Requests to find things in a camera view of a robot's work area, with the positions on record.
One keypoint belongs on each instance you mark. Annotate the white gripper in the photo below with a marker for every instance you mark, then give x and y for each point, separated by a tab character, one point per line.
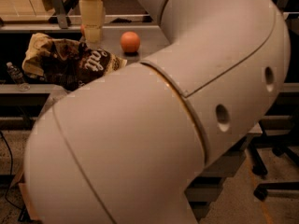
92	16

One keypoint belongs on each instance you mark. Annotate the brown chip bag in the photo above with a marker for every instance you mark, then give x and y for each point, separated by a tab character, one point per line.
67	63

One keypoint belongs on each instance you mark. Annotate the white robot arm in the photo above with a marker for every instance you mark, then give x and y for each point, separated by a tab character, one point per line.
257	23

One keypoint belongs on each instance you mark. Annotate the red apple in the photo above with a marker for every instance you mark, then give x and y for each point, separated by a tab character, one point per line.
82	30

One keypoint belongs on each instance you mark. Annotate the orange fruit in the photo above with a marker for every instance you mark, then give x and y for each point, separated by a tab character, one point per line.
130	42

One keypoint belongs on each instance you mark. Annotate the clear water bottle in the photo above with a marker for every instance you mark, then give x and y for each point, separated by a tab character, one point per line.
17	76

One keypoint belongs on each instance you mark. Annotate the grey drawer cabinet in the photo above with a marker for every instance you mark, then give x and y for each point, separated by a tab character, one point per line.
140	47

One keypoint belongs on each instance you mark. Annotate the black office chair base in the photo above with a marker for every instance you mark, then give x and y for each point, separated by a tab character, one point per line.
275	159

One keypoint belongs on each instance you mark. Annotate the left metal rail bracket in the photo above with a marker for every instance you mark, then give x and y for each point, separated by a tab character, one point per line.
58	6

